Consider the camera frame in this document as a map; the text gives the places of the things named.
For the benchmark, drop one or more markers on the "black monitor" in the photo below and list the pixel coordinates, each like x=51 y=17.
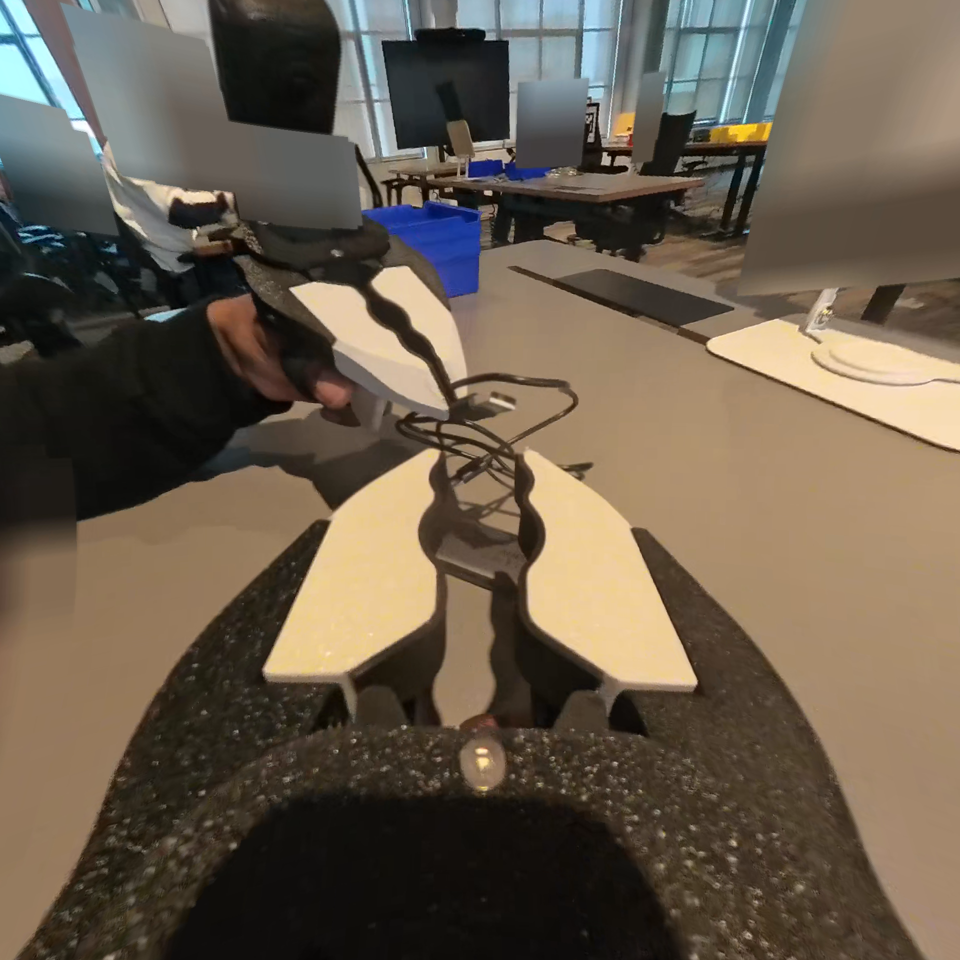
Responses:
x=442 y=90

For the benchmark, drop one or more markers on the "person's left forearm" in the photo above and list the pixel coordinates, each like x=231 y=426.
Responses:
x=112 y=420

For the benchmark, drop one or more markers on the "yellow plastic bin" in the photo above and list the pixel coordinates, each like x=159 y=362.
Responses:
x=739 y=133

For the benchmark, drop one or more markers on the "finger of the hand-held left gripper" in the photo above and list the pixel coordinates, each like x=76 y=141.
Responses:
x=375 y=352
x=431 y=315

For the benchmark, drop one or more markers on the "black office chair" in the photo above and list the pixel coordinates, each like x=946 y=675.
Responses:
x=671 y=142

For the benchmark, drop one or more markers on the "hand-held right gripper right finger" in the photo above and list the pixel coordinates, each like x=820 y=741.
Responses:
x=600 y=592

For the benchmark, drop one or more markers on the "black desk mat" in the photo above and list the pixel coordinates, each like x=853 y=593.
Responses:
x=645 y=296

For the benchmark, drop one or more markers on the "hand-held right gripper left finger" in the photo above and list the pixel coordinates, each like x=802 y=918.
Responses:
x=360 y=585

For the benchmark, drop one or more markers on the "wooden desk black legs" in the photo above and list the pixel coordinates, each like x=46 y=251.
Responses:
x=585 y=187
x=720 y=150

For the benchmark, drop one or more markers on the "grey usb port hub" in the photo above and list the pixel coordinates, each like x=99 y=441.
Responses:
x=480 y=559

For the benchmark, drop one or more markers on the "blue plastic bin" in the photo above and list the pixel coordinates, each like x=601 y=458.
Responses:
x=442 y=247

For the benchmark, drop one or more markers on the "small blue tray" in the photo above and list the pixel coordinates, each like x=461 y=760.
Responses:
x=487 y=169

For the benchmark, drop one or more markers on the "person's left hand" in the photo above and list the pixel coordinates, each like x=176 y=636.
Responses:
x=251 y=352

